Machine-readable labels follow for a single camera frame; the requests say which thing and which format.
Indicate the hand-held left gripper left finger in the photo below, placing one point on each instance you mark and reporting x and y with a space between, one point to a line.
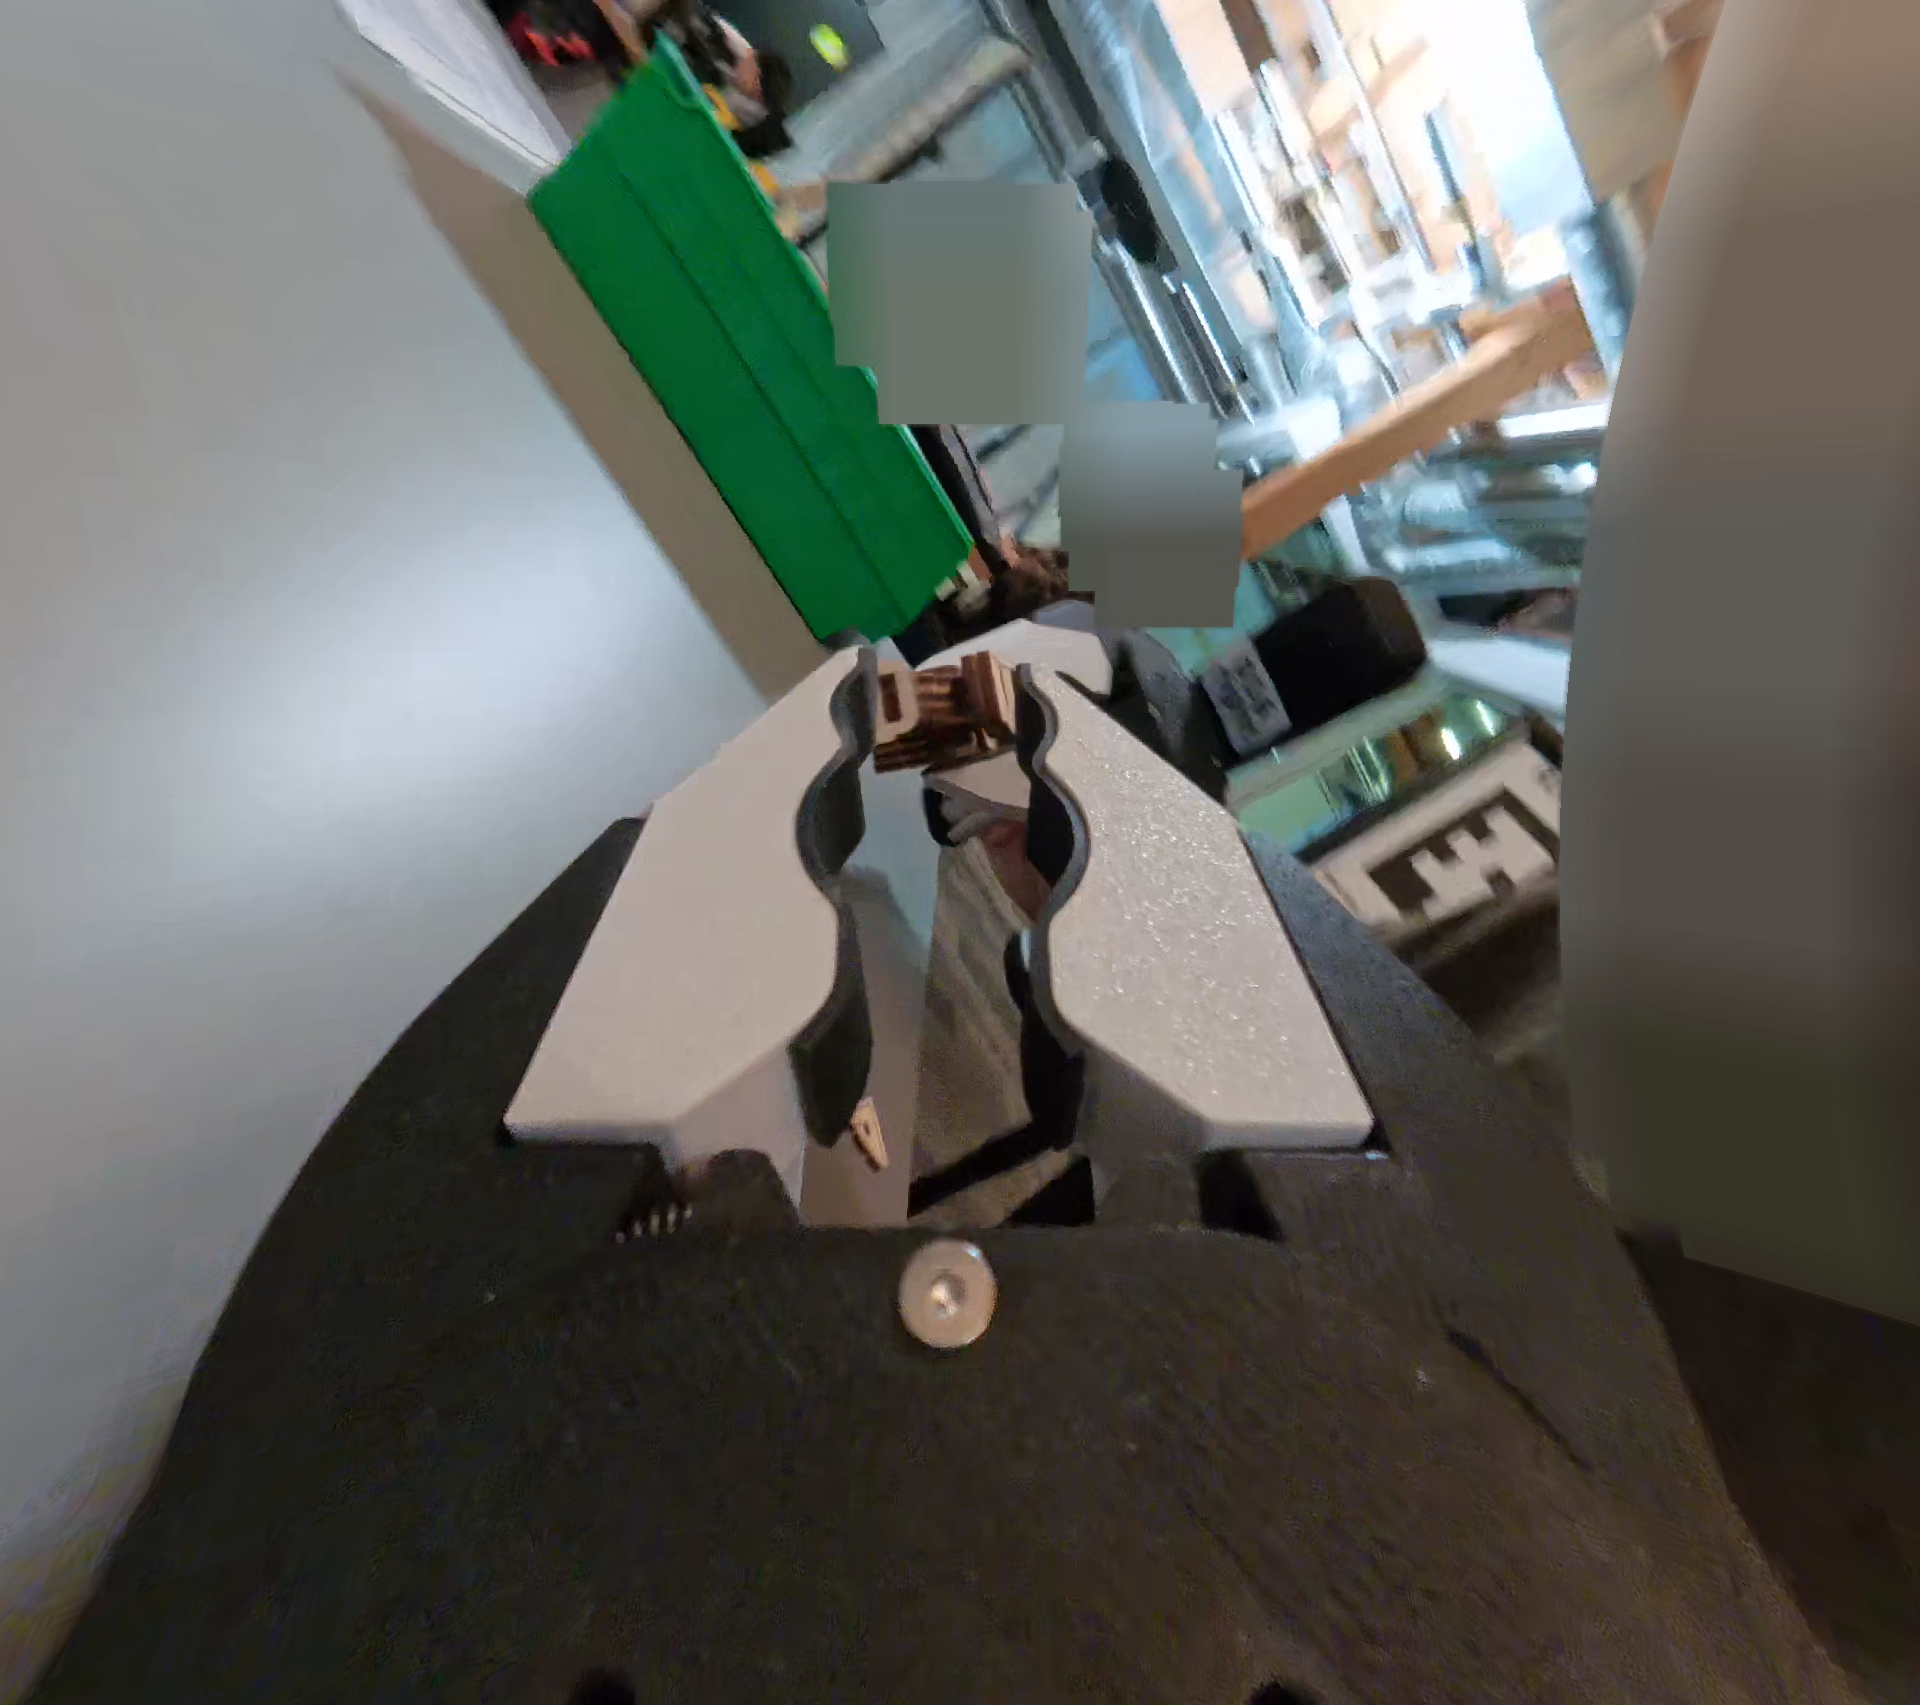
675 970

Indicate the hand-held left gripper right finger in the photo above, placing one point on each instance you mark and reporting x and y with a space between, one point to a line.
1185 970

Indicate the person's right hand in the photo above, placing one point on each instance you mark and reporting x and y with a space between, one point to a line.
1018 866

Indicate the framed black-and-white marker sign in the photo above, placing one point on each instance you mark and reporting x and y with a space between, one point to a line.
1472 858

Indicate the wooden beam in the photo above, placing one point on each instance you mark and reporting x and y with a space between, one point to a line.
1411 444

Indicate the green plastic bin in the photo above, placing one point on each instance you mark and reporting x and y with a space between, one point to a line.
750 355

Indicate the silver metal pipe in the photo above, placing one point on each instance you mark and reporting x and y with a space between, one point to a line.
1052 8

